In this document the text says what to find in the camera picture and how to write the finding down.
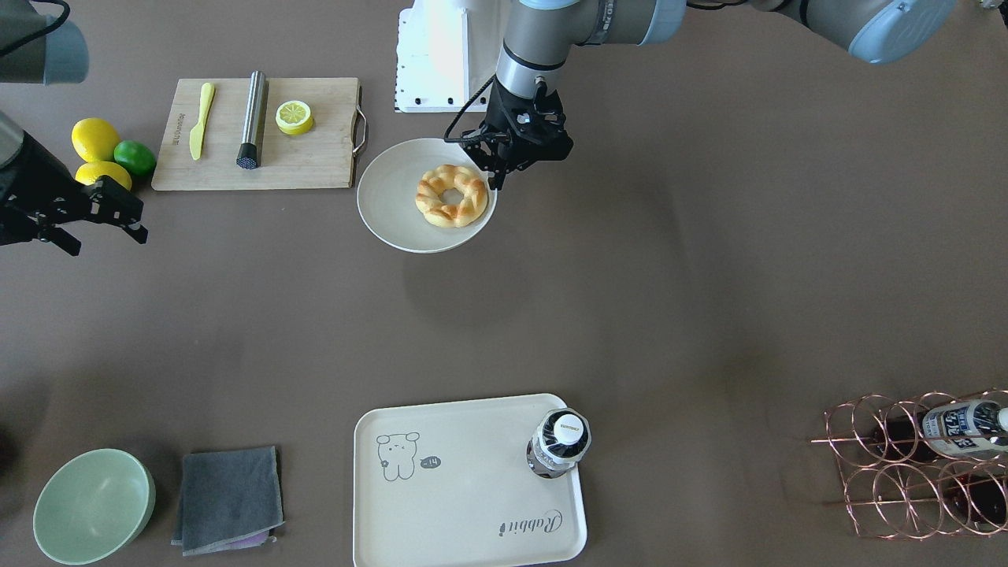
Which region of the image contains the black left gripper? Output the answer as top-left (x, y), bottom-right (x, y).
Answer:
top-left (460, 79), bottom-right (573, 191)

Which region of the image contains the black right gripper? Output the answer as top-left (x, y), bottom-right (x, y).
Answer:
top-left (1, 132), bottom-right (148, 256)

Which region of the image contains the braided glazed donut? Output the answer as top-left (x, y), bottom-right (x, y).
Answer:
top-left (415, 164), bottom-right (489, 228)

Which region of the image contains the white round plate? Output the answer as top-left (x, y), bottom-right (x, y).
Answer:
top-left (357, 139), bottom-right (497, 254)

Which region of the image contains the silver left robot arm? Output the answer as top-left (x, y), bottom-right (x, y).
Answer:
top-left (444, 1), bottom-right (955, 191)

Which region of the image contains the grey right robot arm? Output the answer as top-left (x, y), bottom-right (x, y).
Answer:
top-left (1, 1), bottom-right (148, 256)

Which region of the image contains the cream rabbit tray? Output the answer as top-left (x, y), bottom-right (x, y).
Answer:
top-left (353, 392), bottom-right (587, 566)

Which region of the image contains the lower yellow lemon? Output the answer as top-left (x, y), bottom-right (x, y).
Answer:
top-left (73, 161), bottom-right (133, 191)

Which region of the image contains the yellow lemon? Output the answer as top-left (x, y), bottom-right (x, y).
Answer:
top-left (73, 161), bottom-right (133, 191)
top-left (71, 117), bottom-right (121, 164)

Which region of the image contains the green lime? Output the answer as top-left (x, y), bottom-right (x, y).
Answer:
top-left (113, 140), bottom-right (156, 177)

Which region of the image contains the upper yellow lemon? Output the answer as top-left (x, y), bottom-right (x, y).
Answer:
top-left (71, 117), bottom-right (121, 164)

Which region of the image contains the wooden cutting board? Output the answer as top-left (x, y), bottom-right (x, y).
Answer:
top-left (151, 76), bottom-right (362, 191)

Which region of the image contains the steel cylinder grater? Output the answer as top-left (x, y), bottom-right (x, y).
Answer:
top-left (236, 69), bottom-right (268, 171)

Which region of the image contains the yellow plastic knife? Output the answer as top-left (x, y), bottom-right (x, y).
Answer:
top-left (188, 82), bottom-right (216, 161)

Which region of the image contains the half lemon slice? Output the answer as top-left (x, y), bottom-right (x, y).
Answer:
top-left (275, 100), bottom-right (316, 136)

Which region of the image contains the light green bowl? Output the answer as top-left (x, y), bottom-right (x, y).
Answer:
top-left (32, 448), bottom-right (156, 565)

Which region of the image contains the grey folded cloth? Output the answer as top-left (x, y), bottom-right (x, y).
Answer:
top-left (172, 446), bottom-right (285, 556)

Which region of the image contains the upper bottle in rack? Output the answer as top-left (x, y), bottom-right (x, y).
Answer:
top-left (869, 401), bottom-right (1007, 464)

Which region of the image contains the bottle in rack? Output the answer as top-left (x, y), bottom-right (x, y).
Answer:
top-left (942, 472), bottom-right (1007, 527)
top-left (869, 401), bottom-right (1007, 464)

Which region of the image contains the lower bottle in rack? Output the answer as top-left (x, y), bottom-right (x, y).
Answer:
top-left (942, 472), bottom-right (1007, 527)

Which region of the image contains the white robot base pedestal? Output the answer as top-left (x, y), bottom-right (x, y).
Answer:
top-left (394, 1), bottom-right (511, 113)

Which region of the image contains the copper wire bottle rack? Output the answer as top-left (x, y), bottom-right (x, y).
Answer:
top-left (817, 390), bottom-right (1006, 539)

